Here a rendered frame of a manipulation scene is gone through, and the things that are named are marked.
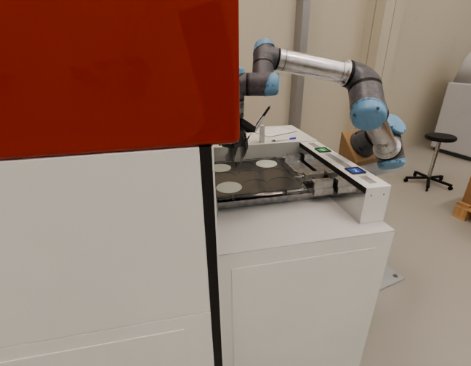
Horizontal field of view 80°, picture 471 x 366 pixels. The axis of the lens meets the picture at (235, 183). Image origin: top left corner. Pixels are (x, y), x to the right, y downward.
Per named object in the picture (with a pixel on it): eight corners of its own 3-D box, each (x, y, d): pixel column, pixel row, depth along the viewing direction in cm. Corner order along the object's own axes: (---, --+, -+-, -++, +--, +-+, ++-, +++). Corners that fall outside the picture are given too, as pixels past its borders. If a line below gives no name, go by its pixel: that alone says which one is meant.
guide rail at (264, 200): (208, 210, 109) (208, 203, 108) (208, 208, 111) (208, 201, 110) (328, 197, 118) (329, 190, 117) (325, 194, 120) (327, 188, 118)
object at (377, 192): (360, 224, 99) (367, 188, 93) (297, 168, 148) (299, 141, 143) (384, 221, 101) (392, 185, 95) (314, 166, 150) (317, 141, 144)
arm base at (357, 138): (368, 132, 158) (382, 123, 149) (376, 157, 153) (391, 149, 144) (347, 131, 152) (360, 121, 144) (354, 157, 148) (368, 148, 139)
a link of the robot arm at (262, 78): (280, 59, 95) (247, 59, 96) (279, 85, 91) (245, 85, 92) (278, 75, 102) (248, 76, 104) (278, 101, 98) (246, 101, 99)
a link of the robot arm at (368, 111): (403, 142, 137) (379, 72, 97) (408, 170, 132) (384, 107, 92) (376, 148, 144) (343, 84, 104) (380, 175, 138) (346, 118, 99)
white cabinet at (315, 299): (220, 413, 118) (211, 257, 84) (200, 263, 204) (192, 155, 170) (359, 380, 130) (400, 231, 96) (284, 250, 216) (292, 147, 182)
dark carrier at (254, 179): (214, 197, 103) (214, 196, 102) (204, 165, 133) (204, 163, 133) (303, 189, 109) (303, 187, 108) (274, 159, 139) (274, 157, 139)
